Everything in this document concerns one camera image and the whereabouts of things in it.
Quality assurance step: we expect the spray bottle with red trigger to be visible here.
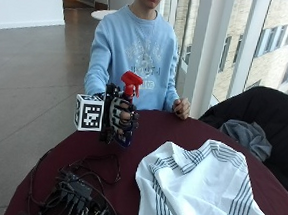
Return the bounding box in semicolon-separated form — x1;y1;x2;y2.
114;70;145;150

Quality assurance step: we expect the white marker cube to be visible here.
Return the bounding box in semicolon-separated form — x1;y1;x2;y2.
73;93;106;133

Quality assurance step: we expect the maroon tablecloth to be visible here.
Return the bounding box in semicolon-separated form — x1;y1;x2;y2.
3;98;288;215

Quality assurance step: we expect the white window pillar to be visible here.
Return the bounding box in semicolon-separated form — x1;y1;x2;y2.
180;0;237;122

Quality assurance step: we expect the grey cloth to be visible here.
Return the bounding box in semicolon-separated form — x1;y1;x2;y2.
217;118;275;163

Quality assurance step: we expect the the person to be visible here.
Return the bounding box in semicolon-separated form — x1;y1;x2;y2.
80;0;200;121

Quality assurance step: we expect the white cloth with dark stripes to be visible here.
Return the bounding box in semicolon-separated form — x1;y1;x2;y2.
132;133;275;215

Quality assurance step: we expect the black jacket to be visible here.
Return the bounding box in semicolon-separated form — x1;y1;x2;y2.
192;81;288;202

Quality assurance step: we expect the black electronics box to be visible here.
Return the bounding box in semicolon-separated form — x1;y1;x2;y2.
43;168;127;215

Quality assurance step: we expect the white round table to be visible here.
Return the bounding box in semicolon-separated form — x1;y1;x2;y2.
90;7;119;22

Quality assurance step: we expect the black cable bundle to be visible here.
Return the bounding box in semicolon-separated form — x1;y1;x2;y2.
24;148;124;215

